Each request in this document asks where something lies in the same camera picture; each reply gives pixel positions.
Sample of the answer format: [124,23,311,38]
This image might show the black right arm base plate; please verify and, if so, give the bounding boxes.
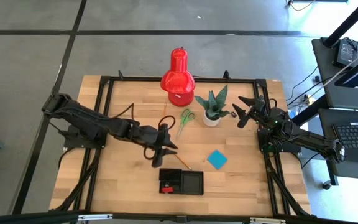
[257,126,302,154]

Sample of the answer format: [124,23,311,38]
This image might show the snake plant in white pot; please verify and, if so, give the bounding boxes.
[193,84,231,128]

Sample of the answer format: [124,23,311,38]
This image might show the black upright pole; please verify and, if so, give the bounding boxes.
[321,0,358,48]

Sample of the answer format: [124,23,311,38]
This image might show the black mesh desk organizer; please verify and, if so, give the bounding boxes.
[158,167,205,196]

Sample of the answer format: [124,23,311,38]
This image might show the black power adapter box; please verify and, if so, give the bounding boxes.
[333,39,358,68]

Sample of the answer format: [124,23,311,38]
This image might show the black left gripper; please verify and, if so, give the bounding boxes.
[137,124,179,169]

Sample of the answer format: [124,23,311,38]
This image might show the teal sticky note pad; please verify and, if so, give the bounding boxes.
[206,149,229,170]

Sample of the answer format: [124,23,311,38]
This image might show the black laptop keyboard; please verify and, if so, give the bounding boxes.
[332,120,358,165]

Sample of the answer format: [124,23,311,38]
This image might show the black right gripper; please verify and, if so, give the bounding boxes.
[231,95,278,129]

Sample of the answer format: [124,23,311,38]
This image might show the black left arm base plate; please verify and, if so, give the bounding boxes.
[63,124,108,149]

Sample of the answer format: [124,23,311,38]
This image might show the yellow floor cable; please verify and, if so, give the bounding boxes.
[287,0,318,12]

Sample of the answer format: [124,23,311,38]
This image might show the black computer cart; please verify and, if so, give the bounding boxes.
[292,36,358,182]

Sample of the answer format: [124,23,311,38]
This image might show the green-handled scissors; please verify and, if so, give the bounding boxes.
[175,108,196,140]

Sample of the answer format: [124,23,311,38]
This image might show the black floor cables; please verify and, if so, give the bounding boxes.
[286,65,321,108]

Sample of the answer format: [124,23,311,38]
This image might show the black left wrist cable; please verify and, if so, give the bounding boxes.
[112,102,177,161]

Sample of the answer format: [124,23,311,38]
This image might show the red desk lamp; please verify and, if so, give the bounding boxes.
[160,46,196,108]

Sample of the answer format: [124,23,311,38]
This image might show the black aluminium table frame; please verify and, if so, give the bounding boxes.
[50,70,315,218]

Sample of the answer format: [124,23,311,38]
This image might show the black camera rig beam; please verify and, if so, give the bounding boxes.
[0,210,358,224]

